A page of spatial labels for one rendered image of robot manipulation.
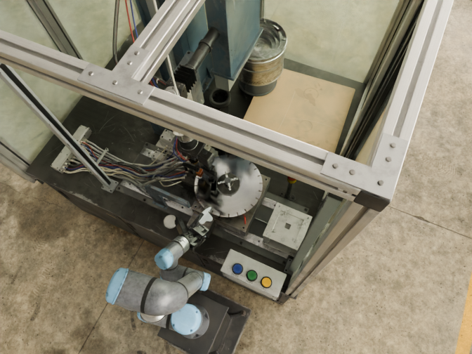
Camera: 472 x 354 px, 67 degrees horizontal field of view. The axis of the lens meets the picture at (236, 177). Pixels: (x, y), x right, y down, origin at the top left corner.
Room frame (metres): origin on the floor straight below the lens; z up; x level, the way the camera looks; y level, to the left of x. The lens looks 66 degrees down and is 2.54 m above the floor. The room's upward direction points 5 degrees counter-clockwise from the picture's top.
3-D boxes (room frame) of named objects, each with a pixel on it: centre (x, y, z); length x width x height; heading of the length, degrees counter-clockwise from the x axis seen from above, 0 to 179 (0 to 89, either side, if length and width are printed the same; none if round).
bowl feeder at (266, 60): (1.44, -0.19, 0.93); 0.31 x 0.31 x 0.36
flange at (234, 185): (0.69, 0.04, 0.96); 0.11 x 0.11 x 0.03
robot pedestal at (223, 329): (0.10, 0.26, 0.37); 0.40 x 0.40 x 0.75; 60
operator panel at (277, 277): (0.27, -0.04, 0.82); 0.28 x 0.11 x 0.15; 60
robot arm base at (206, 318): (0.10, 0.26, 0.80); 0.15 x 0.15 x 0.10
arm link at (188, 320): (0.10, 0.27, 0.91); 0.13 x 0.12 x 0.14; 69
